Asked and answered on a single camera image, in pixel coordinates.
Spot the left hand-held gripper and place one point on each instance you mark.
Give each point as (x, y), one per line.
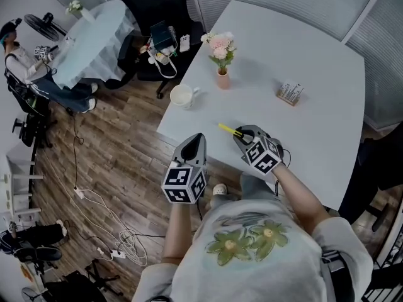
(179, 181)

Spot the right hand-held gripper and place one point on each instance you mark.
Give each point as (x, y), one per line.
(263, 156)

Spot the person's right forearm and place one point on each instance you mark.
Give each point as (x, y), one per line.
(302, 200)

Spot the person's left forearm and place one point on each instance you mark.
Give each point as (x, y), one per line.
(179, 231)

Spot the person's white shoe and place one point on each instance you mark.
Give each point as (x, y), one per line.
(219, 189)

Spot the person's grey trousers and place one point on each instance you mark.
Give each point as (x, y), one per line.
(255, 187)

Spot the wooden card holder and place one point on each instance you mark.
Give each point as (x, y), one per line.
(289, 96)

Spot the white mug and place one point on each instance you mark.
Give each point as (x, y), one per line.
(181, 97)

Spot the pink vase with flowers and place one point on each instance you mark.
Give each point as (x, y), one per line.
(223, 80)

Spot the white phone case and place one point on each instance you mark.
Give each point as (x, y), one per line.
(184, 42)

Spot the small dark chair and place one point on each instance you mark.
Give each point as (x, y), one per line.
(126, 61)

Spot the white plug adapter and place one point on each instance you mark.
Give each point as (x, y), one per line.
(79, 192)

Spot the dark box device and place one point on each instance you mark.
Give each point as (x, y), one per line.
(162, 35)

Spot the black mesh office chair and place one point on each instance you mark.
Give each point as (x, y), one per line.
(371, 175)

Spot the person's grey flower shirt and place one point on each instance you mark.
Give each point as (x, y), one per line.
(252, 272)

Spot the round table with blue cloth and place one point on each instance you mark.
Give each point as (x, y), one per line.
(94, 39)

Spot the black high-back office chair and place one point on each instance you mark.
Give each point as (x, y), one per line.
(151, 2)

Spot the white metal rack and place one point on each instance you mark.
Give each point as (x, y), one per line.
(19, 181)

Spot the white vase with flowers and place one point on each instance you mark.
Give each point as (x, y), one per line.
(86, 14)

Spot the black standing fan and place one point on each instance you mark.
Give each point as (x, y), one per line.
(37, 25)

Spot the small desk fan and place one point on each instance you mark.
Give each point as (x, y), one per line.
(30, 295)

